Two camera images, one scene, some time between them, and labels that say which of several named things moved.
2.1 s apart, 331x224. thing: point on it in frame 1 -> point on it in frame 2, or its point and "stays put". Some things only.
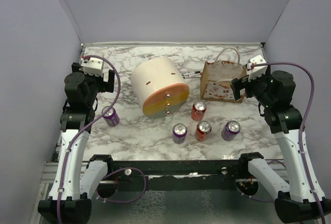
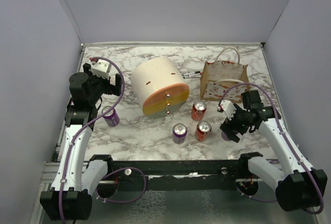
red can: x=198 y=109 stays put
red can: x=203 y=129 stays put
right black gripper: x=238 y=84 -> x=228 y=125
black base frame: x=216 y=175 stays put
